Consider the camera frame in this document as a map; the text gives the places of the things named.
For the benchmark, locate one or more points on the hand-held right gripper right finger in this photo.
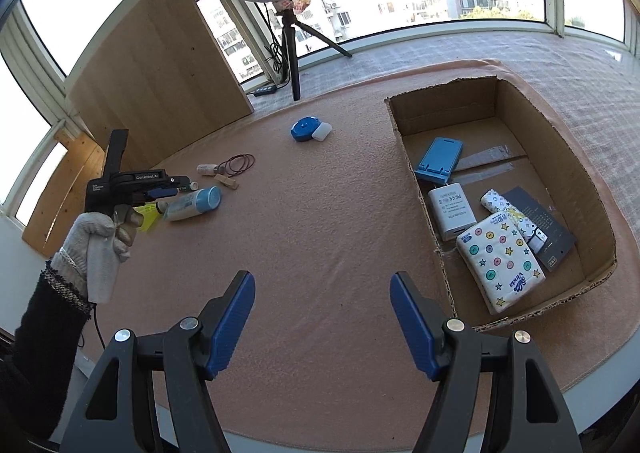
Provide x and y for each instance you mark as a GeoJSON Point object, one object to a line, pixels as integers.
{"type": "Point", "coordinates": [412, 328]}

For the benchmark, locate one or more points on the small pink white bottle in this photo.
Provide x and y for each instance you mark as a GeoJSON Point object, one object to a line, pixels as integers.
{"type": "Point", "coordinates": [206, 169]}

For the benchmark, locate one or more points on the small white case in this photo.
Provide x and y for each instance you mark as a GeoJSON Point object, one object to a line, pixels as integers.
{"type": "Point", "coordinates": [322, 131]}

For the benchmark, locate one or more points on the black tripod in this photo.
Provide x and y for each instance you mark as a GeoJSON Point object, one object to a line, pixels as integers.
{"type": "Point", "coordinates": [291, 53]}

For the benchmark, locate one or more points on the light wooden board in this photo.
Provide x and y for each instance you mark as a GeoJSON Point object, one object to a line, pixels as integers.
{"type": "Point", "coordinates": [160, 73]}

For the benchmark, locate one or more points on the blue round container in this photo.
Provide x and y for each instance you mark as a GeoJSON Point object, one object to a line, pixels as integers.
{"type": "Point", "coordinates": [302, 129]}

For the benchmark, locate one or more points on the wooden clothespin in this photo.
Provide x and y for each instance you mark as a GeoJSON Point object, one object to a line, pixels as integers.
{"type": "Point", "coordinates": [226, 181]}

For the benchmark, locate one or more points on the dark grey card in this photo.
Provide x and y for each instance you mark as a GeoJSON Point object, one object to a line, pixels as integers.
{"type": "Point", "coordinates": [555, 238]}

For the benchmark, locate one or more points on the person's left hand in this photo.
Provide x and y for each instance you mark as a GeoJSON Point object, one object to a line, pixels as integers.
{"type": "Point", "coordinates": [92, 238]}

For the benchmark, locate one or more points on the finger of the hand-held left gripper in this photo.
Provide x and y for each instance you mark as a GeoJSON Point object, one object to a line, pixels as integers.
{"type": "Point", "coordinates": [164, 192]}

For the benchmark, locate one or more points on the yellow shuttlecock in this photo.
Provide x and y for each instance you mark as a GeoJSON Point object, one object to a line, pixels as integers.
{"type": "Point", "coordinates": [146, 220]}

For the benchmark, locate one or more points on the cardboard box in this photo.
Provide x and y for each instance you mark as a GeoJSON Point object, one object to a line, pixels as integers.
{"type": "Point", "coordinates": [565, 153]}

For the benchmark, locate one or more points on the patterned small tube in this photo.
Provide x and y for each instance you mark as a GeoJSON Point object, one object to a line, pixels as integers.
{"type": "Point", "coordinates": [497, 203]}

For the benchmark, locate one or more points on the green and white lip balm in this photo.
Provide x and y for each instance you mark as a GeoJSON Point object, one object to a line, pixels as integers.
{"type": "Point", "coordinates": [190, 187]}

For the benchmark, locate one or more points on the person's left forearm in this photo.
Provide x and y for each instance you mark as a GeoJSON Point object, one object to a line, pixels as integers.
{"type": "Point", "coordinates": [45, 333]}

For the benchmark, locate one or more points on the patterned tissue pack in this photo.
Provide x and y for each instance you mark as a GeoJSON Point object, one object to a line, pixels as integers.
{"type": "Point", "coordinates": [500, 263]}

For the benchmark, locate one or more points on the blue phone stand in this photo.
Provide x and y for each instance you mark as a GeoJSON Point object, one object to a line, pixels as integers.
{"type": "Point", "coordinates": [440, 158]}

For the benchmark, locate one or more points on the pine wood panel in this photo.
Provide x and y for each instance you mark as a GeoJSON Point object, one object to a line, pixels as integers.
{"type": "Point", "coordinates": [65, 183]}

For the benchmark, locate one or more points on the white charger plug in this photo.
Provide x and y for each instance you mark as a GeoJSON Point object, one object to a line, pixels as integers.
{"type": "Point", "coordinates": [452, 210]}

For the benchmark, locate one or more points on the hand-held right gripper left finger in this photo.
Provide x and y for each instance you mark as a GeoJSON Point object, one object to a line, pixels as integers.
{"type": "Point", "coordinates": [230, 323]}

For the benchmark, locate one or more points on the white lotion bottle blue cap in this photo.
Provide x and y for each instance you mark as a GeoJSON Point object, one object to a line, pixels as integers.
{"type": "Point", "coordinates": [192, 204]}

